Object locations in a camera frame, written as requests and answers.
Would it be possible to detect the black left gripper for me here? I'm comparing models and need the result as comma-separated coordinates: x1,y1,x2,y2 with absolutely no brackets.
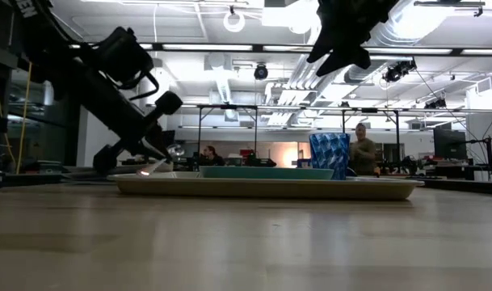
78,68,185,175

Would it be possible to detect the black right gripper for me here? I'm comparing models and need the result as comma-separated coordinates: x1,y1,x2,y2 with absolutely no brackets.
305,0,400,78

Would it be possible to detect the blue patterned cup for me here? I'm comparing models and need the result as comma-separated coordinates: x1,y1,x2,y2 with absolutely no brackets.
309,132,351,181

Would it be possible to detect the teal round plate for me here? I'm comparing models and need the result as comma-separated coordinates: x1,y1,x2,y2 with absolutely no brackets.
197,165,335,181

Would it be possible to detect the beige plastic tray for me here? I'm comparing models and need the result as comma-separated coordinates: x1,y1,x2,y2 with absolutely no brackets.
107,171,426,202

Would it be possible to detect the person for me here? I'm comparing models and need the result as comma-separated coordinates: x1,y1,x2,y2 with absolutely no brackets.
347,122,379,177
200,145,227,167

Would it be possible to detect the black overhead light beam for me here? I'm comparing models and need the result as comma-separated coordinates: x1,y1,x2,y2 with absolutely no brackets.
67,41,492,57

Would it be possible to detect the green box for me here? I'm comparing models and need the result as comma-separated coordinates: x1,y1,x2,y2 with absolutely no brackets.
37,160,63,175

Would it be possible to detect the black computer monitor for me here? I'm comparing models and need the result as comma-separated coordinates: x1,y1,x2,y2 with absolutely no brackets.
432,128,469,162

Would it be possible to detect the white panel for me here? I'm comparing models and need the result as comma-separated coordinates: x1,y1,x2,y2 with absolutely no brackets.
466,89,492,183

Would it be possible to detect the silver ceiling duct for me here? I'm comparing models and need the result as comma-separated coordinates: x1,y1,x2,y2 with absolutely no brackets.
342,0,416,84

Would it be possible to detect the black camera cluster on rig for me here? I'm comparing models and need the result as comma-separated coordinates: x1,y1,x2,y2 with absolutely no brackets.
381,59,418,84

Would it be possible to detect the black background rig frame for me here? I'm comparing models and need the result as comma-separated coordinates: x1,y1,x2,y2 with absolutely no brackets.
341,107,401,163
196,103,259,163

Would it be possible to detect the round black ceiling camera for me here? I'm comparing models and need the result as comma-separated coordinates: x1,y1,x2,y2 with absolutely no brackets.
253,63,270,81

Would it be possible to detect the white hanging ring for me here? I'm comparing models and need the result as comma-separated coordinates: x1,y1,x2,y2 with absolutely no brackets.
223,10,246,33

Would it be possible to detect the yellow cable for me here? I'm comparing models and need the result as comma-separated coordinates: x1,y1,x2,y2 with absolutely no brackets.
14,60,33,175

